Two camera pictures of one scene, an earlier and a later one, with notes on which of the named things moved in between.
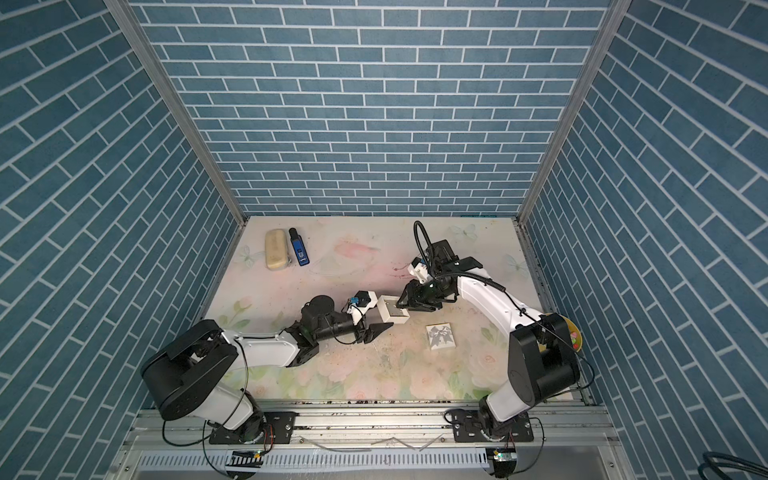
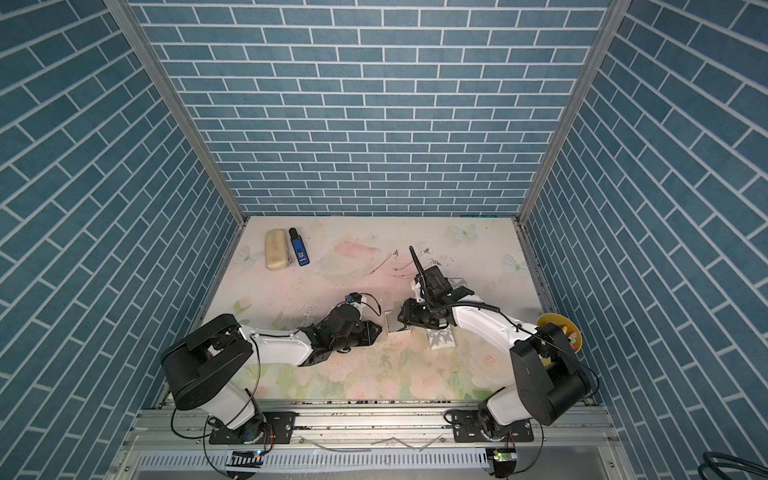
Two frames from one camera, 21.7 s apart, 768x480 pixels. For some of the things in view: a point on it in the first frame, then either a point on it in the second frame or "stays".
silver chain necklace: [401, 276] stays
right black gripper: [415, 298] → [409, 308]
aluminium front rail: [378, 441] stays
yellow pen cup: [576, 335] stays
